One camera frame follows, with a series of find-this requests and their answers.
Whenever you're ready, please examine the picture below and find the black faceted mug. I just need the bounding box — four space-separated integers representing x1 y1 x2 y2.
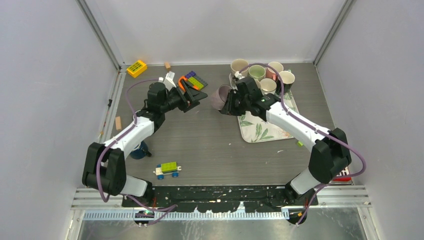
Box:
279 70 296 94

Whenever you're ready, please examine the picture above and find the floral leaf tray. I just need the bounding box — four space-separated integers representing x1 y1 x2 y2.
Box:
229 73 299 143

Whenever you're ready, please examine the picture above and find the toy brick car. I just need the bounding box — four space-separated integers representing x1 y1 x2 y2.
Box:
153 161 182 180

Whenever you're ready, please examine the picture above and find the long wooden block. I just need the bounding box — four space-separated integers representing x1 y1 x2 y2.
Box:
115 116 122 131

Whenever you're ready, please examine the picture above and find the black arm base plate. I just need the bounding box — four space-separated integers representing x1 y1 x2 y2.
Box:
122 185 318 213

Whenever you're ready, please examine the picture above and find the white mug black handle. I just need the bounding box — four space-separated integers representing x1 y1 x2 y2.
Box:
260 78 277 95

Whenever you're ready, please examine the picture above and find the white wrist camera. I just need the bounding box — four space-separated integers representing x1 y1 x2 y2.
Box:
233 71 245 82
158 71 176 91

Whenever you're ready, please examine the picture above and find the beige seahorse mug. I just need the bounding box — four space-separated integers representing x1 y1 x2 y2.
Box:
254 79 261 89

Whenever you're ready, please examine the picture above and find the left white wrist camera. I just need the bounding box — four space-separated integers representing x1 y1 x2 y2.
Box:
158 71 176 91

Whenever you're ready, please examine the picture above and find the dark blue mug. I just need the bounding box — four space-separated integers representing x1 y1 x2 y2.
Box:
129 141 152 160

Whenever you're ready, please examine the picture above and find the red window toy brick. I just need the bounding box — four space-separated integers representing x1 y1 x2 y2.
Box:
333 167 352 182

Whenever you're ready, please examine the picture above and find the beige floral mug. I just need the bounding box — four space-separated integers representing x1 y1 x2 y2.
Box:
230 58 249 80

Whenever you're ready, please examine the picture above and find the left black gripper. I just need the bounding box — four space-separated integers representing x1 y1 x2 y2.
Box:
160 79 207 113

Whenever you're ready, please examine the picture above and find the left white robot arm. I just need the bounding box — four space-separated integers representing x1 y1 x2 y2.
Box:
82 81 208 207

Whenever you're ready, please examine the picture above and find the orange and purple brick pile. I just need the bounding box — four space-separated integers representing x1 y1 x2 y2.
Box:
177 71 208 92

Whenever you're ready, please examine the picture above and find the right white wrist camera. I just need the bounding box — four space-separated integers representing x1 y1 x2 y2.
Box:
233 71 245 82

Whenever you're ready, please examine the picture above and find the light green mug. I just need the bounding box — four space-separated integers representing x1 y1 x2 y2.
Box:
248 65 267 81

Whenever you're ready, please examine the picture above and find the pink mug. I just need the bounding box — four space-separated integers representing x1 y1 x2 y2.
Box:
265 61 284 81

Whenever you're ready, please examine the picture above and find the yellow toy brick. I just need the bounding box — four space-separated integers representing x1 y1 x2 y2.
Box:
126 60 148 78

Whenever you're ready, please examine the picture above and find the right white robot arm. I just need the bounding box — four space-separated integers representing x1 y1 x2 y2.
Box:
219 77 352 205

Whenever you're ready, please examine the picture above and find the mauve mug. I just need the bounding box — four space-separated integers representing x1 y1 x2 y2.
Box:
210 84 233 111

